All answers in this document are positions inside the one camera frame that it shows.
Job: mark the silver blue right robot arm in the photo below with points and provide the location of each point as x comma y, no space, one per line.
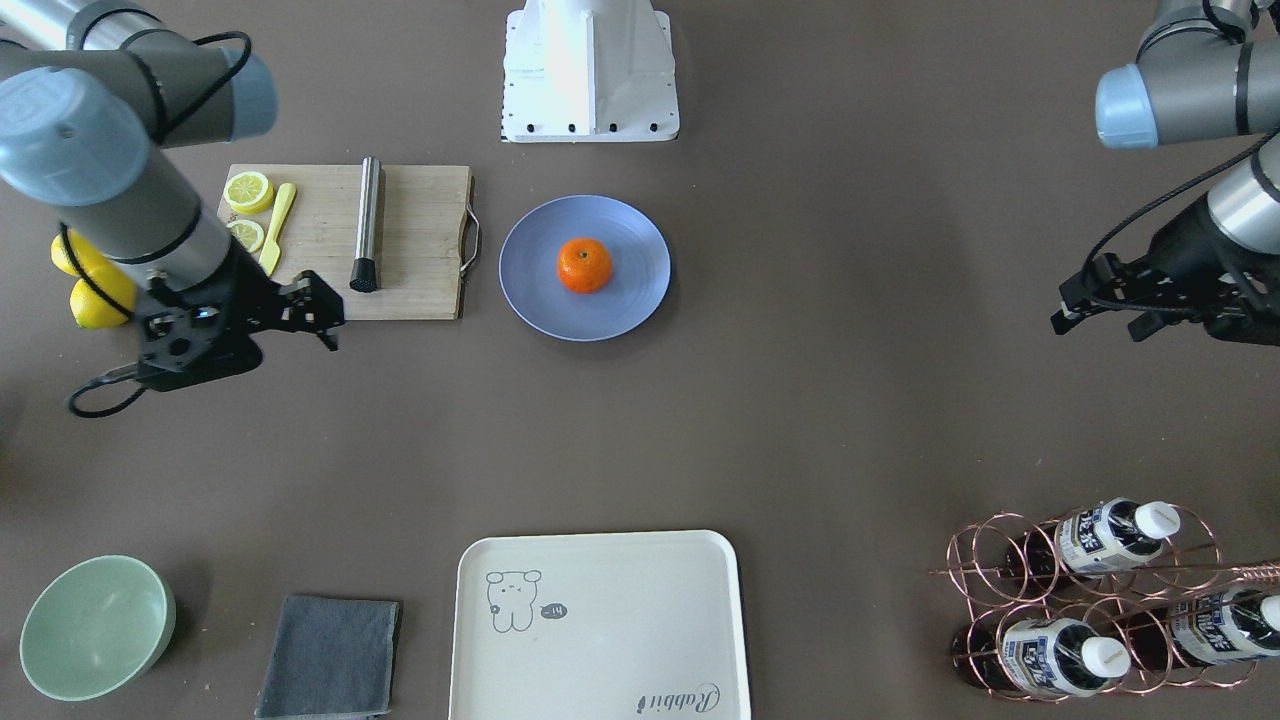
91,100

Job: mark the yellow plastic knife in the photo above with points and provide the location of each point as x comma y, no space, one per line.
271,251

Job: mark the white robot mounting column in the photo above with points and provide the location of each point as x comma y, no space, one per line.
589,72

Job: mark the blue plate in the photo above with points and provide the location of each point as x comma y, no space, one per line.
528,259

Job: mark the dark tea bottle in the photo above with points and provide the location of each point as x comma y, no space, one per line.
1040,659
1116,535
1228,627

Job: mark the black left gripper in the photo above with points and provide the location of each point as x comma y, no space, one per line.
1190,243

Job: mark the wooden cutting board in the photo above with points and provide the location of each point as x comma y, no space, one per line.
420,243

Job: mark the copper wire bottle rack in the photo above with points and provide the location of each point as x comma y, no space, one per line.
1137,604

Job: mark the grey folded cloth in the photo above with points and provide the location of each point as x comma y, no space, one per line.
331,659

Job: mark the yellow lemon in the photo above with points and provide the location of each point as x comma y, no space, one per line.
93,312
74,255

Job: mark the steel muddler black tip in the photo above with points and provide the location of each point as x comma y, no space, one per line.
364,275

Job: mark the orange tangerine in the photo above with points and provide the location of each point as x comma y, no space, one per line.
584,265

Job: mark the lemon slice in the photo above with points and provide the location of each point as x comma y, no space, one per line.
248,192
249,233

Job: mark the green bowl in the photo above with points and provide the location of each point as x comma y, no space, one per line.
97,627

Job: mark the beige rabbit tray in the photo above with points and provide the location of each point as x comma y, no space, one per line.
637,625

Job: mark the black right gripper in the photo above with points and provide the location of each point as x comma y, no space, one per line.
247,292

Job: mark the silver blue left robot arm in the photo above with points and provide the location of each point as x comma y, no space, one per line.
1199,73

